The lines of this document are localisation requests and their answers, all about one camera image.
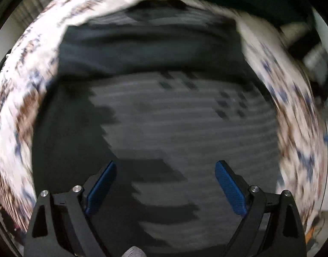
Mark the dark small garment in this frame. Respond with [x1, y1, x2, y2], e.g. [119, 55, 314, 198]
[31, 0, 285, 257]

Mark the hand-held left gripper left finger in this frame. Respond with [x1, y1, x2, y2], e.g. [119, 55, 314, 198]
[24, 161, 117, 257]

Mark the floral plush blanket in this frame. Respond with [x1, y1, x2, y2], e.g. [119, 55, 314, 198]
[0, 0, 328, 233]

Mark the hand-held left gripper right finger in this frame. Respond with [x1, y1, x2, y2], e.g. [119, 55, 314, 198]
[215, 160, 307, 257]

